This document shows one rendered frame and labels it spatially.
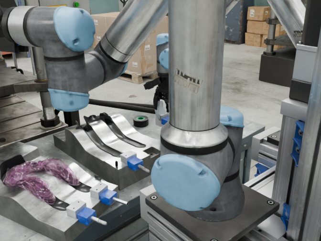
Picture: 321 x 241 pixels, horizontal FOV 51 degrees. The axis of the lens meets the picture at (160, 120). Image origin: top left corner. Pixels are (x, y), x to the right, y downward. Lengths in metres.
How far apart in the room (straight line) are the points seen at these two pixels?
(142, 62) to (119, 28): 4.45
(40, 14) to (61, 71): 0.11
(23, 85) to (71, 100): 1.17
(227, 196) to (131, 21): 0.41
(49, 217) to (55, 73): 0.57
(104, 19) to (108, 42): 4.93
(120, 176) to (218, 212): 0.57
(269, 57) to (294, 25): 4.09
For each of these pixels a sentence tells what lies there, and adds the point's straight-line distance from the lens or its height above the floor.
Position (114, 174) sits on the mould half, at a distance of 1.26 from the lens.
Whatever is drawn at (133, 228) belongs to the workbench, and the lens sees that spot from 1.41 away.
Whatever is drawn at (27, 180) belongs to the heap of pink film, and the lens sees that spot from 1.20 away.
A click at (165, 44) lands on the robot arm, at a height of 1.27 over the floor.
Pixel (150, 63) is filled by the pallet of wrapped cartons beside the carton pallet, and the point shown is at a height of 0.27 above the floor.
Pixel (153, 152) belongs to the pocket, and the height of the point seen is 0.87.
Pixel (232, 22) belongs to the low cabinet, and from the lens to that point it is 8.19.
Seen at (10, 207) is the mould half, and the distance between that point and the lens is 1.21.
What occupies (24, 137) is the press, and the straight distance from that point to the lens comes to 1.83.
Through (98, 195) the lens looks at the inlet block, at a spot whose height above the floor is 0.87.
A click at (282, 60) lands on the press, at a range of 5.19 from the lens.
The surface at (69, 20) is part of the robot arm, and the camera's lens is 0.62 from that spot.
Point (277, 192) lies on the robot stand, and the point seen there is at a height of 1.01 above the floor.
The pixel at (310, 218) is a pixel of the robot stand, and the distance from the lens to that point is 0.84.
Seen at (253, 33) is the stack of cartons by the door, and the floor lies 0.28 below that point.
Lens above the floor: 1.53
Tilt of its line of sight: 23 degrees down
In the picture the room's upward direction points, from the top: 1 degrees counter-clockwise
